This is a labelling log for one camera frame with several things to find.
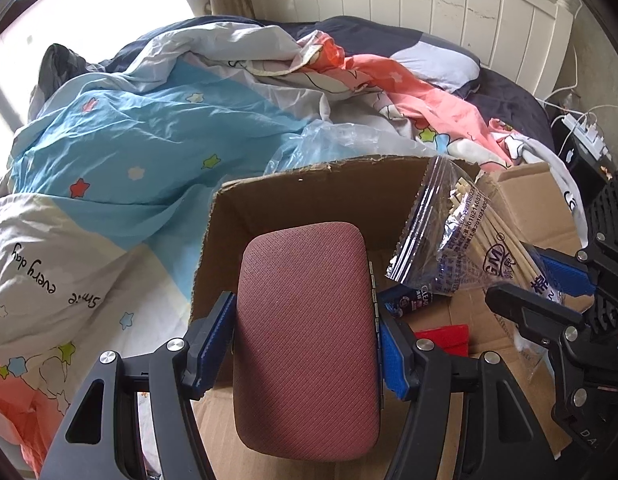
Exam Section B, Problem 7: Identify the red gift box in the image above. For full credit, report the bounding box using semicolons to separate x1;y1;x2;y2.
415;324;469;356

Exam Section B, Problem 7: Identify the maroon glasses case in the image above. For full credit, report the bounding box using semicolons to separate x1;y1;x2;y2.
233;222;380;462

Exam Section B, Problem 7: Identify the cotton swabs plastic bag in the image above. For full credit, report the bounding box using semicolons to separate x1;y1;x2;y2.
386;156;562;302

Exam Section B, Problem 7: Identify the dark blue cylinder bottle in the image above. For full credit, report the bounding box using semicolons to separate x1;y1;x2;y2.
377;284;432;318

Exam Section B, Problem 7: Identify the brown cardboard box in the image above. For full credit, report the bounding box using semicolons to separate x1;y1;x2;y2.
192;156;581;479

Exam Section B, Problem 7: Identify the white power strip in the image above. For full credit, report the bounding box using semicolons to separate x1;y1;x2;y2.
562;114;609;160

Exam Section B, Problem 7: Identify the star patterned duvet cover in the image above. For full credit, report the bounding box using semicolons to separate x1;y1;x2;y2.
0;22;586;472

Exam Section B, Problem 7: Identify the white bed headboard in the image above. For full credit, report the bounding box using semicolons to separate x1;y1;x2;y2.
251;0;574;99

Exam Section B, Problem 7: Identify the dark blue pillow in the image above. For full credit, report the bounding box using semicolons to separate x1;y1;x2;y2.
103;15;555;151

